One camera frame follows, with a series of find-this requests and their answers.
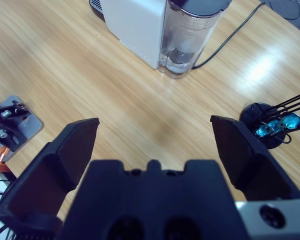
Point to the clear water tank black lid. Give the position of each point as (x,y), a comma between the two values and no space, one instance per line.
(185,37)

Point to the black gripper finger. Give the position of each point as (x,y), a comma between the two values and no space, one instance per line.
(52,170)
(250,165)

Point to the black capsule holder with rods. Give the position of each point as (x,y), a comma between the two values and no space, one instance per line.
(250,112)

